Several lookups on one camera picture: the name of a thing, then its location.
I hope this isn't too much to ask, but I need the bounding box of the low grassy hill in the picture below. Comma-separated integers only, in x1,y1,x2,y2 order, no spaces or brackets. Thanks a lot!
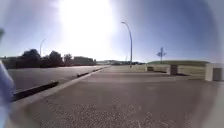
146,59,210,67

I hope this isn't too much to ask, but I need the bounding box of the signpost with arms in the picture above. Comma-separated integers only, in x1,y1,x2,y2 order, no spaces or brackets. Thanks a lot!
156,47,168,64

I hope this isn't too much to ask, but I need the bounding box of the dark kerb strip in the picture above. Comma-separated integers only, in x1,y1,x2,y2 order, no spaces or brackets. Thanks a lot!
12,66,107,102

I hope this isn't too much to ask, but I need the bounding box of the row of dark trees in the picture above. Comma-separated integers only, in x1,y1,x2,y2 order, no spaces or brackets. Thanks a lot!
0,48,98,70

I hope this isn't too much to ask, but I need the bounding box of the dry grass field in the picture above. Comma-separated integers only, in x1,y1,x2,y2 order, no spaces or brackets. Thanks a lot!
143,63,208,78

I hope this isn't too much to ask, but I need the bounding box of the tall curved street lamp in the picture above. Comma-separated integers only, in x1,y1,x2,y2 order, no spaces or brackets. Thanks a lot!
120,21,134,68

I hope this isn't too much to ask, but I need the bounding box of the grey paved path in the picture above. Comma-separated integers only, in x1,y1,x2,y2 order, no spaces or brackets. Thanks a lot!
7,65,224,128

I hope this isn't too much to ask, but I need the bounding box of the grey asphalt road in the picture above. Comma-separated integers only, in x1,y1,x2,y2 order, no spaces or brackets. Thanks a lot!
7,65,108,92

